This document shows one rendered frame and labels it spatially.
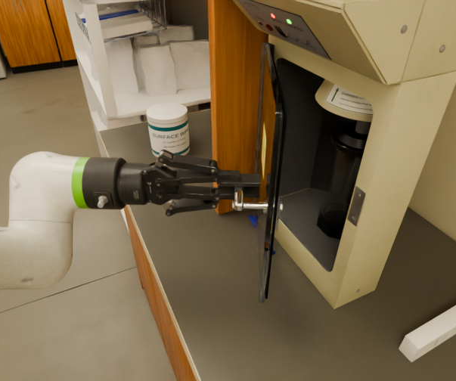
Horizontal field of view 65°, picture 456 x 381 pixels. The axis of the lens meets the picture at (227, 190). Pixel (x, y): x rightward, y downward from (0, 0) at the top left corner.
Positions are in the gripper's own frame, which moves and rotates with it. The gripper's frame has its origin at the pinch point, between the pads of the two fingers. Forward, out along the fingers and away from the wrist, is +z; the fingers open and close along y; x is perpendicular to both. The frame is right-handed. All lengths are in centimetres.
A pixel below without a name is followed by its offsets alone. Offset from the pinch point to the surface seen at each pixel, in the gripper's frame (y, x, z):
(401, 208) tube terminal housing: -2.5, -2.6, 27.9
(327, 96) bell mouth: 13.5, 7.4, 14.5
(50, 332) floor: -120, 43, -88
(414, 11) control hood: 29.2, -7.4, 18.5
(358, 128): 6.4, 9.6, 21.9
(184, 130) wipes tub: -17, 53, -17
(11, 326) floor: -120, 46, -108
